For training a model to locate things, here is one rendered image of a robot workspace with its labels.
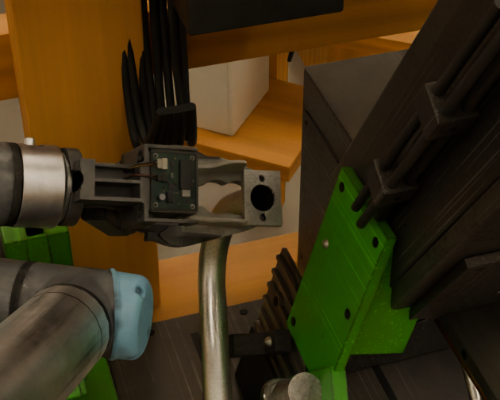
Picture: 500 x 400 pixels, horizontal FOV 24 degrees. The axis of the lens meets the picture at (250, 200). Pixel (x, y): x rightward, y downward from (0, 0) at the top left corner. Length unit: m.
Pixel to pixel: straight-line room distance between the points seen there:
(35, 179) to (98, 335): 0.17
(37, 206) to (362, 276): 0.31
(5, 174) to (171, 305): 0.59
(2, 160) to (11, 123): 2.47
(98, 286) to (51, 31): 0.39
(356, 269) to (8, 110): 2.52
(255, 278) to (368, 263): 0.52
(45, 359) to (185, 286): 0.78
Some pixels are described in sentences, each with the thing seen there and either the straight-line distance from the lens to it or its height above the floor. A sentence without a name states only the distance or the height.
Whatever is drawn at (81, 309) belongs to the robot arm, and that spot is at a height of 1.33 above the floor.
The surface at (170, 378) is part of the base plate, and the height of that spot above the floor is 0.90.
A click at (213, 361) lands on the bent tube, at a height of 1.06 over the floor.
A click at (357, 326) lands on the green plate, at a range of 1.13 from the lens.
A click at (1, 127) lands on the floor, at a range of 3.47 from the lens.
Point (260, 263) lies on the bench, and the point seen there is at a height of 0.88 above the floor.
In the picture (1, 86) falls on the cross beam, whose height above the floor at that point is 1.21.
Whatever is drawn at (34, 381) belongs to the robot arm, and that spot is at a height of 1.38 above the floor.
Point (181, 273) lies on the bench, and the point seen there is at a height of 0.88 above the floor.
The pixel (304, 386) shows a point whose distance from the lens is 1.17.
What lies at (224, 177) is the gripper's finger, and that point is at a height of 1.27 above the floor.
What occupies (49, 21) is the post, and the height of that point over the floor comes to 1.33.
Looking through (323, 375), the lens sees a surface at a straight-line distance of 1.17.
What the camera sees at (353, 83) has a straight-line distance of 1.33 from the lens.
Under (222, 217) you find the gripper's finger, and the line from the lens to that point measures 1.12.
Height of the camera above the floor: 1.96
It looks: 39 degrees down
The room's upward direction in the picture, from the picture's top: straight up
